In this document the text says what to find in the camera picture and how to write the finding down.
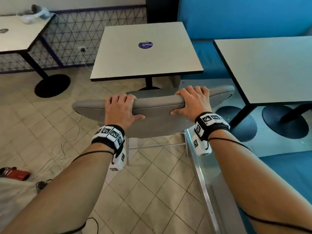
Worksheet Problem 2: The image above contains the person's left hand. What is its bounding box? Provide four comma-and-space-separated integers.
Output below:
104, 94, 146, 131

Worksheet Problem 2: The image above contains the person's right hand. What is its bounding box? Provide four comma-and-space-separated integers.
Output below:
170, 85, 213, 123

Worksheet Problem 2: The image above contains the grey upholstered chair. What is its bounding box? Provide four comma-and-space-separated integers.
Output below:
72, 85, 236, 166

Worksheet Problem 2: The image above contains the person's left forearm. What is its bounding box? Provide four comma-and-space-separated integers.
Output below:
0, 143, 115, 234

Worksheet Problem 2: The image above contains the person's right forearm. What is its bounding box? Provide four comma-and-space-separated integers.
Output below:
208, 130, 312, 234

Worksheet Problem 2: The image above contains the white table black edge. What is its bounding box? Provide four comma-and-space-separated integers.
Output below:
90, 21, 204, 82
0, 14, 55, 55

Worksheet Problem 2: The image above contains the metal floor edge strip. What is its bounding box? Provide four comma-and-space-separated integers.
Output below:
184, 129, 221, 234

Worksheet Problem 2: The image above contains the blue sofa bench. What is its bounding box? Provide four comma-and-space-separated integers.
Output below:
177, 0, 312, 80
238, 150, 312, 234

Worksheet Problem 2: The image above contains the black pillar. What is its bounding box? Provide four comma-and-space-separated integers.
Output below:
146, 0, 180, 24

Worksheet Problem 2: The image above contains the small black floor object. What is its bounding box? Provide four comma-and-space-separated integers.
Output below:
36, 179, 53, 193

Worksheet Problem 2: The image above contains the red folded umbrella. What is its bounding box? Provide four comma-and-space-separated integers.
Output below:
0, 166, 32, 181

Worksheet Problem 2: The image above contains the grey object on table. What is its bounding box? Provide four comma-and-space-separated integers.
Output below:
31, 4, 50, 20

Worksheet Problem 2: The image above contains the white plastic bag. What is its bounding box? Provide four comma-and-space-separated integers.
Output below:
17, 11, 41, 24

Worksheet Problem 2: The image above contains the light grey cloth bag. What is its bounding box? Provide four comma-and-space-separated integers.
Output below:
0, 177, 38, 226

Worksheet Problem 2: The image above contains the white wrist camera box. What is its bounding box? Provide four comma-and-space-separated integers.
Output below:
191, 133, 212, 157
108, 148, 127, 171

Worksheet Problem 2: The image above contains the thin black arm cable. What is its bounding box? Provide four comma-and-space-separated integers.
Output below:
208, 137, 312, 233
59, 150, 115, 234

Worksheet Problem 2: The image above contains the white floor cable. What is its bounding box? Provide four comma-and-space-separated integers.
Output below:
36, 94, 103, 175

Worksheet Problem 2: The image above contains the white table with black frame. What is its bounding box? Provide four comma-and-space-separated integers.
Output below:
213, 36, 312, 105

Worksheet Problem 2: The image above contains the wire mesh panel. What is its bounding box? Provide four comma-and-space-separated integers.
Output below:
0, 5, 148, 74

